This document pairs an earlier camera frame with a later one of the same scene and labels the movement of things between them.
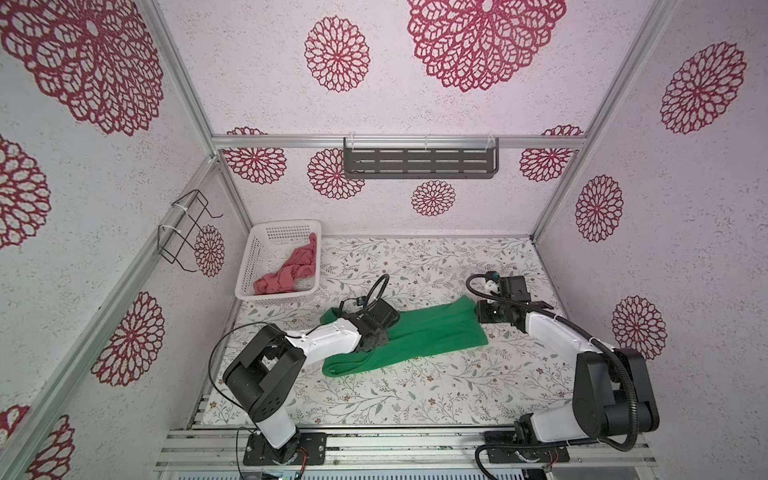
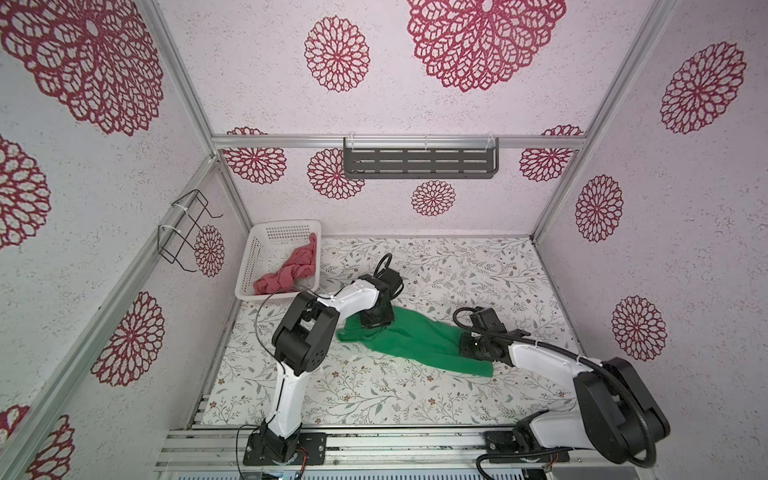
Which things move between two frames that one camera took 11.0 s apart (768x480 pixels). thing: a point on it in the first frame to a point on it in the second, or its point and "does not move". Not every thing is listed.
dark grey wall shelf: [421, 163] does not move
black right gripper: [481, 309] to [464, 351]
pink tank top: [301, 264] does not move
